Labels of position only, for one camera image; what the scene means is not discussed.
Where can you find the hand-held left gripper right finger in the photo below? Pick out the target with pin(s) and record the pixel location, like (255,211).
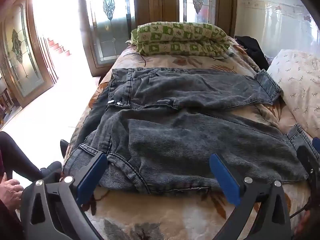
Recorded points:
(226,180)

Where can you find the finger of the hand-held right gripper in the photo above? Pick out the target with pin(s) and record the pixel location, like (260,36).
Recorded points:
(317,145)
(308,165)

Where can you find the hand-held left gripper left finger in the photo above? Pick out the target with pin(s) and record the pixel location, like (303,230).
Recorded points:
(91,180)

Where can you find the grey denim pants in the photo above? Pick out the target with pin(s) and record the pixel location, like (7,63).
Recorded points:
(175,135)

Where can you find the person's right forearm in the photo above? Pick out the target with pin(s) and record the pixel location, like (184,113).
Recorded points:
(310,226)

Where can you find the white floral pillow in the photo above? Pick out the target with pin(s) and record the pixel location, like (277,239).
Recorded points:
(297,85)

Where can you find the leaf-printed bed blanket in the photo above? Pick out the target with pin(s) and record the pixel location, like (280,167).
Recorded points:
(150,215)

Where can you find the dark wooden furniture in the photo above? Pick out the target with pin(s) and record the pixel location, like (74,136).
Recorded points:
(5,105)

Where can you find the black garment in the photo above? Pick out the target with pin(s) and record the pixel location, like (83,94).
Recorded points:
(251,51)

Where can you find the red outdoor staircase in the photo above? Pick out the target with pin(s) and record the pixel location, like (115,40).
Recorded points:
(58,46)

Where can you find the wooden stained glass door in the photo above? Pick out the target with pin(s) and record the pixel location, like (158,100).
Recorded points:
(23,55)

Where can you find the green checked folded quilt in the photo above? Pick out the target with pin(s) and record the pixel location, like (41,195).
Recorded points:
(180,38)

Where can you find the stained glass window panel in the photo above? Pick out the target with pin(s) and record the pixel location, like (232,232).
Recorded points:
(200,2)
(110,22)

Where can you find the wooden window post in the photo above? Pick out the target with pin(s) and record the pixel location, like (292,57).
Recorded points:
(156,2)

